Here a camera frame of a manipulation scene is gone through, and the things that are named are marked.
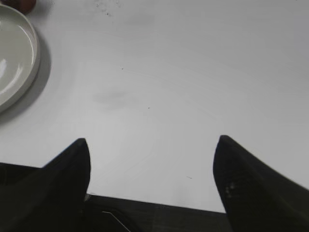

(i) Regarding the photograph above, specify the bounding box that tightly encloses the dark red wax apple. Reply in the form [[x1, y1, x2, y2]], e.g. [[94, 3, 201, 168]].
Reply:
[[0, 0, 37, 14]]

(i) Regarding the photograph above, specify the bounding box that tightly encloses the beige round plate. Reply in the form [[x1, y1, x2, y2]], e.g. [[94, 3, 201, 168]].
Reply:
[[0, 4, 41, 112]]

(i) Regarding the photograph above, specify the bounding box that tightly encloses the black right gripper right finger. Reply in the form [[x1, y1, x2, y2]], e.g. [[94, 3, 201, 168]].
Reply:
[[213, 135, 309, 232]]

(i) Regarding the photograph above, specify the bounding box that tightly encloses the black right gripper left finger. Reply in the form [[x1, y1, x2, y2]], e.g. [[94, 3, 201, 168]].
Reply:
[[0, 138, 91, 232]]

